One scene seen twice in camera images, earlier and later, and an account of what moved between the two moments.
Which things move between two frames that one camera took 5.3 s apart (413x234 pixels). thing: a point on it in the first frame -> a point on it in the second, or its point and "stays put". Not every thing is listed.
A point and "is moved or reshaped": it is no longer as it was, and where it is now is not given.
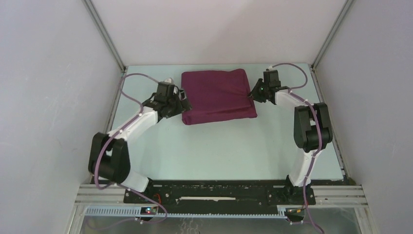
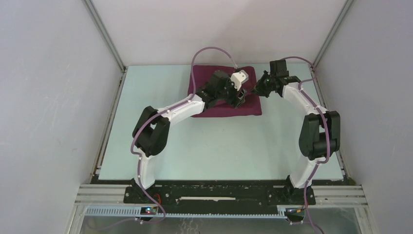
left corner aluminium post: (101, 28) stays put
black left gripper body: (175, 106) -> (229, 93)
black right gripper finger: (259, 84) stays put
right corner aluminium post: (331, 33) stays put
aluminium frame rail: (101, 194) stays put
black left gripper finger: (181, 94) -> (243, 96)
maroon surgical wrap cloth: (215, 95) is moved or reshaped
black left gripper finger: (188, 105) -> (241, 101)
